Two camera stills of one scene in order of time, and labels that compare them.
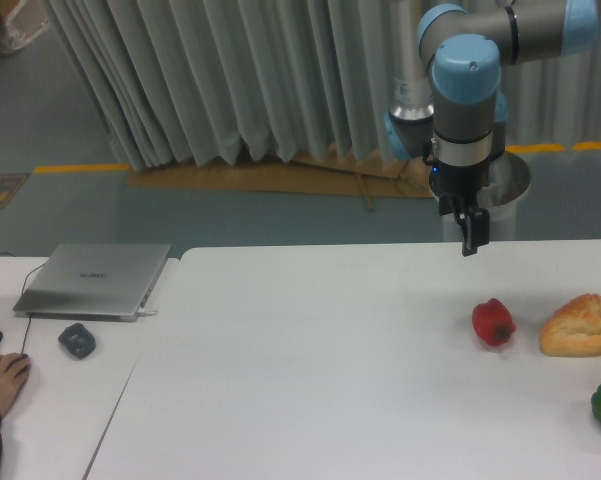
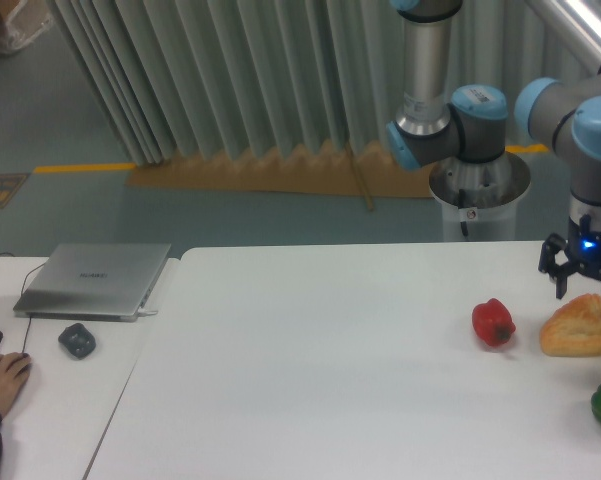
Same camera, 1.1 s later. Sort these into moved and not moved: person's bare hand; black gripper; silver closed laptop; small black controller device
Moved: black gripper
Not moved: small black controller device; person's bare hand; silver closed laptop
